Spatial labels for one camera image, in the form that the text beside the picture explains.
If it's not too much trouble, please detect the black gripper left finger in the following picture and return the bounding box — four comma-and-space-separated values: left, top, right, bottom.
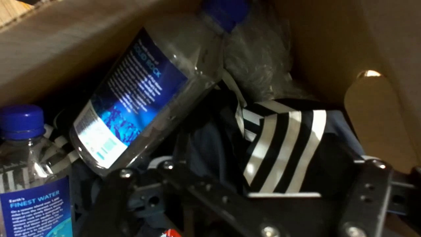
77, 155, 286, 237

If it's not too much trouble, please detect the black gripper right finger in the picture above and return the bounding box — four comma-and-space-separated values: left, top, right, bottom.
320, 130, 421, 237

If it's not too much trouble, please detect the white cardboard box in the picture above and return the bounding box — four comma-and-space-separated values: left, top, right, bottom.
0, 0, 421, 237

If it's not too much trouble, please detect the red white plastic packet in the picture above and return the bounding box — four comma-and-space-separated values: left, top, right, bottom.
159, 228, 184, 237

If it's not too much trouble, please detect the black white striped item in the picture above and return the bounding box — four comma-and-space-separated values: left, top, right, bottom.
234, 99, 328, 195

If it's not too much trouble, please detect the blue label water bottle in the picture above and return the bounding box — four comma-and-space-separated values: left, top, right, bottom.
68, 0, 252, 178

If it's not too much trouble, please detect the crumpled clear plastic bottle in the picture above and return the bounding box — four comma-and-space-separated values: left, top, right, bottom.
222, 14, 299, 103

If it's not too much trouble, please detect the blue cap water bottle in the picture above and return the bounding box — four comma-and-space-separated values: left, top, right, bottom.
0, 104, 76, 237

